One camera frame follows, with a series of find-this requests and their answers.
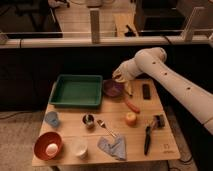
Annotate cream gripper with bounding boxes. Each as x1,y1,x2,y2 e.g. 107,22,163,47
112,60,138,83

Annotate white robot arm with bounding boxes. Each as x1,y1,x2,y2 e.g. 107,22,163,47
112,47,213,135

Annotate yellow banana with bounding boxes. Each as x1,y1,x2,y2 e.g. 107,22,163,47
124,81,133,96

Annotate purple bowl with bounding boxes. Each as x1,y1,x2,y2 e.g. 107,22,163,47
103,79,124,97

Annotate black rectangular block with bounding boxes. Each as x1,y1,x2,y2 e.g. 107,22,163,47
142,84,151,100

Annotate orange fruit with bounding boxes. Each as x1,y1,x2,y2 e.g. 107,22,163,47
125,112,137,126

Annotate silver fork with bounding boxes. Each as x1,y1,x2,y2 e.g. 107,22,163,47
97,120,116,138

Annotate green plastic tray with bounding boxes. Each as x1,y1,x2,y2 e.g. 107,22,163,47
49,74,103,108

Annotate small metal cup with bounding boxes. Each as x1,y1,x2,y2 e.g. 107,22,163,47
82,114,94,129

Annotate blue cloth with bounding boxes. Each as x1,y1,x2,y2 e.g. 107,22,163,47
97,135,127,161

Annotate white cup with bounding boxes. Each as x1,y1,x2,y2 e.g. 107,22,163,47
71,137,88,159

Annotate blue cup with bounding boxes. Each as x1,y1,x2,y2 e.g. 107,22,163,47
44,111,60,127

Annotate white egg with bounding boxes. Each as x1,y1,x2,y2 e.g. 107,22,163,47
46,143,58,156

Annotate red bowl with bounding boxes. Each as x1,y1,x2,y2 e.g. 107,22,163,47
34,132,62,161

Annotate black handled brush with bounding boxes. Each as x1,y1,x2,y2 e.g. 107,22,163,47
144,115,165,155

